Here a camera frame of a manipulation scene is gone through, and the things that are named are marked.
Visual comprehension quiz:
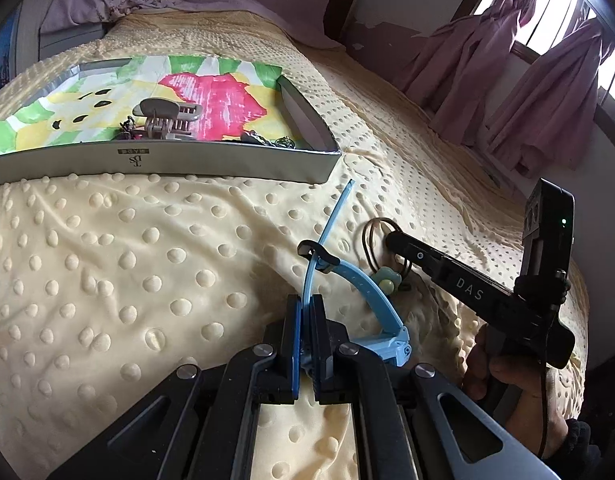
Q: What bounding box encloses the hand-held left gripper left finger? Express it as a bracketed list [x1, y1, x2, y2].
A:
[48, 295, 303, 480]

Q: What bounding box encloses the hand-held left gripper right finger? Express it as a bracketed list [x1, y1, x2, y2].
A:
[310, 295, 568, 480]

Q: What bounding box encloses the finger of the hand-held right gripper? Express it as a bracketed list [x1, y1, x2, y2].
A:
[385, 232, 441, 281]

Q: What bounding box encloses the pink curtain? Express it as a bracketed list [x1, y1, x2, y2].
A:
[392, 0, 553, 131]
[487, 20, 615, 176]

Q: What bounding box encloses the brown hair tie with flower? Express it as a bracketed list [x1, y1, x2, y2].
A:
[363, 217, 414, 295]

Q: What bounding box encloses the person's right hand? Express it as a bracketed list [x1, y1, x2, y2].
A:
[462, 325, 568, 456]

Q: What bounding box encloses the grey shallow tray box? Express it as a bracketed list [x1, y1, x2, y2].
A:
[0, 55, 341, 186]

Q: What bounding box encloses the blue watch strap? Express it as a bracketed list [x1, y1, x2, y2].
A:
[298, 177, 411, 368]

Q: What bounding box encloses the brown wall board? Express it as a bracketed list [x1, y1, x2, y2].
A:
[325, 0, 355, 36]

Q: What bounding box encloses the silver hair claw clip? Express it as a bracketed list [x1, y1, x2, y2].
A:
[132, 97, 203, 142]

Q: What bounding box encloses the window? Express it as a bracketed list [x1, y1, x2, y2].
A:
[455, 0, 615, 126]

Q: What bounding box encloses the red string bracelet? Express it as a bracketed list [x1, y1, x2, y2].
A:
[118, 115, 148, 141]

